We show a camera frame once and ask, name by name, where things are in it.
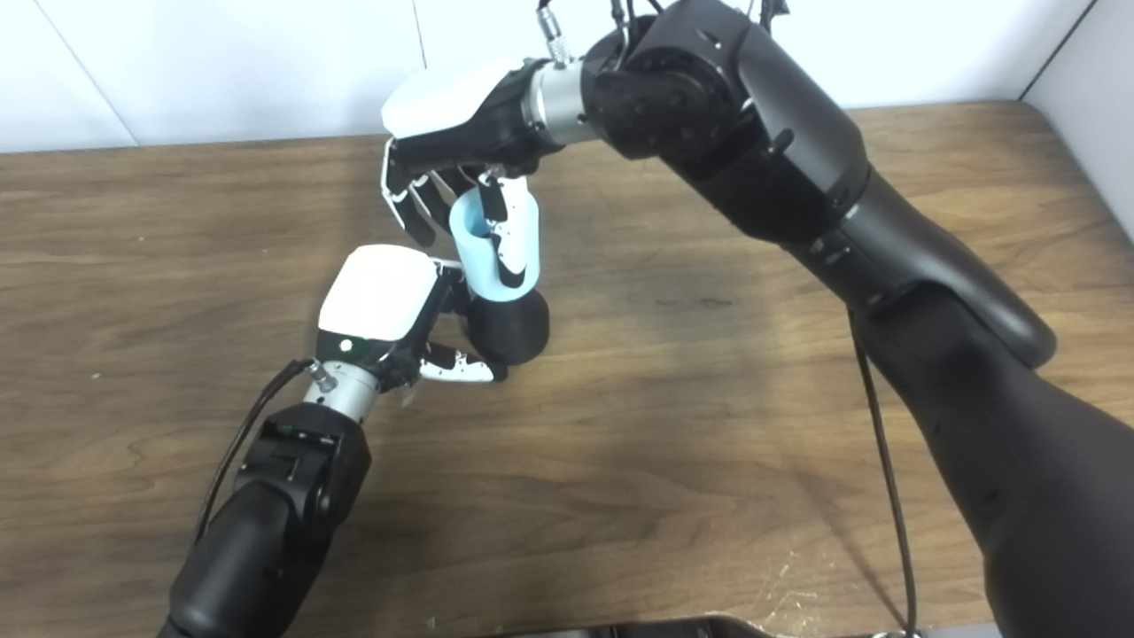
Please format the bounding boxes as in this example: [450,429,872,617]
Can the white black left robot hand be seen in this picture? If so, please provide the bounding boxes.
[316,245,510,391]

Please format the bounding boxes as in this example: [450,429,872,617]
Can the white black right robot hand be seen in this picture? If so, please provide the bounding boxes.
[380,58,568,290]

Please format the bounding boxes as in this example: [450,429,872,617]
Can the light-blue cylindrical hose piece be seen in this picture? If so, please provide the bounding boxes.
[449,191,540,302]

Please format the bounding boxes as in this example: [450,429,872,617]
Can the black funnel-shaped nozzle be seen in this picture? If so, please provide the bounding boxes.
[466,288,550,365]

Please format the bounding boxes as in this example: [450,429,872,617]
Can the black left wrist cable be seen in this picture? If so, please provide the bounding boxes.
[193,358,339,543]

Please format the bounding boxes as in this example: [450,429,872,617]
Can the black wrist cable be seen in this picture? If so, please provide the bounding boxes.
[193,358,339,543]
[536,0,919,638]

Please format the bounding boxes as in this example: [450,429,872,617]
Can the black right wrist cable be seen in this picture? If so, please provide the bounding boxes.
[536,0,919,638]

